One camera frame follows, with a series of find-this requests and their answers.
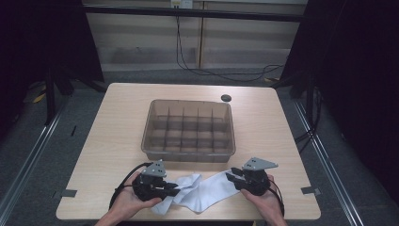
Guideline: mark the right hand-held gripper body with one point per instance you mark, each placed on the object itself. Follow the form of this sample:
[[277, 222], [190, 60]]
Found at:
[[255, 182]]

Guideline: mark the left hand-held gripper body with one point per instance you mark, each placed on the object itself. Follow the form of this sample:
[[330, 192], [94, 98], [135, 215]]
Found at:
[[149, 186]]

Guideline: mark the white sock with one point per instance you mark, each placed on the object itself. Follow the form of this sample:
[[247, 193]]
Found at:
[[210, 191], [185, 183]]

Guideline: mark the brown translucent divided storage box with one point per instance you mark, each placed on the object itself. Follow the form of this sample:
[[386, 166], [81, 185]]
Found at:
[[188, 132]]

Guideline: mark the person's right hand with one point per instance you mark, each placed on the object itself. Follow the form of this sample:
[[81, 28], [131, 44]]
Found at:
[[269, 202]]

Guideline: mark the person's left hand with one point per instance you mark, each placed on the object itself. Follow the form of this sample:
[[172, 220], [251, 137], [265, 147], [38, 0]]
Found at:
[[125, 202]]

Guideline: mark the grey tape strip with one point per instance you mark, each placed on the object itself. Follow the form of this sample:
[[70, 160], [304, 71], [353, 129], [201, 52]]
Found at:
[[310, 190], [69, 193]]

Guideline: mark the black round table grommet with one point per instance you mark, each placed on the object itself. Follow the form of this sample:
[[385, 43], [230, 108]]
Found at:
[[226, 98]]

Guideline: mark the small black floor tape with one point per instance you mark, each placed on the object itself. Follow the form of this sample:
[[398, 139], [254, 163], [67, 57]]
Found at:
[[73, 131]]

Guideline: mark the black metal stand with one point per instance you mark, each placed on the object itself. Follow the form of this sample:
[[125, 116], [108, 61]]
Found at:
[[310, 103], [50, 97]]

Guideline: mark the black curtain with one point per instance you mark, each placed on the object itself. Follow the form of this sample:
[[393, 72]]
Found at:
[[354, 78], [37, 37]]

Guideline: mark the black horizontal metal bar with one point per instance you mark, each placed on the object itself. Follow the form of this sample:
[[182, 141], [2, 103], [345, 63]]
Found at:
[[188, 13]]

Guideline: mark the metal floor rail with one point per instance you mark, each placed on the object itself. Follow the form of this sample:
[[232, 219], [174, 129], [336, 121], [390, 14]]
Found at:
[[28, 157], [329, 163]]

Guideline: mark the white wall power outlet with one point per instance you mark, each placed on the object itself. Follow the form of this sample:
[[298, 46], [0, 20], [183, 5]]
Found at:
[[182, 3]]

